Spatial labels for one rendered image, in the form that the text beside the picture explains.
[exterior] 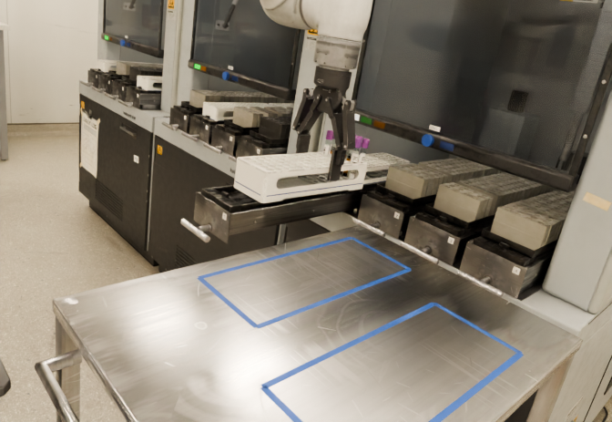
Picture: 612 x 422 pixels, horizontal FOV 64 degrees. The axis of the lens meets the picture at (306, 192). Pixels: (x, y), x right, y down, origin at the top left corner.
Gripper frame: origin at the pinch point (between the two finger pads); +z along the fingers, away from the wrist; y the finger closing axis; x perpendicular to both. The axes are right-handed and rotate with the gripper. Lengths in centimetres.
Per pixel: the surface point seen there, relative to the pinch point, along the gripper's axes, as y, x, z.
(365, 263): 25.8, -10.6, 9.9
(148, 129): -121, 20, 24
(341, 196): -4.7, 15.5, 11.3
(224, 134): -66, 21, 11
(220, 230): -7.0, -18.3, 16.0
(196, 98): -98, 28, 5
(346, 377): 44, -35, 10
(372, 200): 0.6, 21.8, 11.1
